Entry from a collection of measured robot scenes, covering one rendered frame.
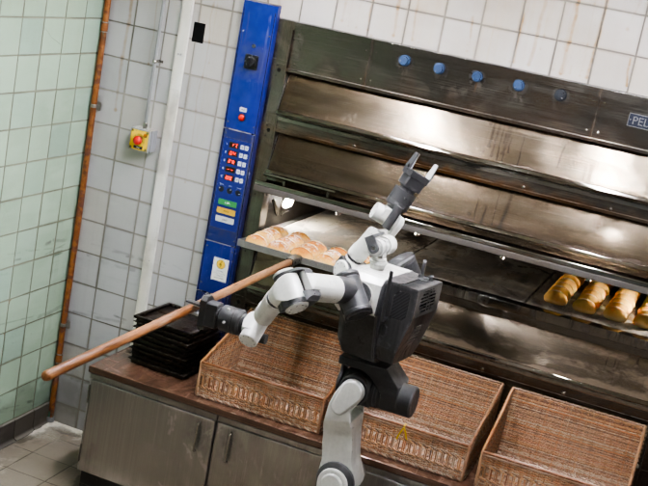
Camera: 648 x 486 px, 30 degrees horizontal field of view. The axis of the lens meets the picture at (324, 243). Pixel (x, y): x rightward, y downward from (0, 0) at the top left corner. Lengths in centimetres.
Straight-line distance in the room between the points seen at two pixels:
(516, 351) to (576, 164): 80
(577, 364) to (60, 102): 244
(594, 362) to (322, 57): 167
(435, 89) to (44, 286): 199
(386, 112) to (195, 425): 150
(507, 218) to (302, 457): 126
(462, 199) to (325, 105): 70
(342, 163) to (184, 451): 136
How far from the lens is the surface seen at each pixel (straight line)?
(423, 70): 497
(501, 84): 489
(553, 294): 510
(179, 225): 544
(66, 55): 534
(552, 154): 486
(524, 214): 491
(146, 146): 539
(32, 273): 552
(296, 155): 517
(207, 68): 531
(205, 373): 495
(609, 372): 498
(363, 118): 504
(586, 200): 485
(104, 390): 516
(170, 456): 509
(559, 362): 499
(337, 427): 430
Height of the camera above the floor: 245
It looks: 14 degrees down
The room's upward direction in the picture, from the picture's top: 11 degrees clockwise
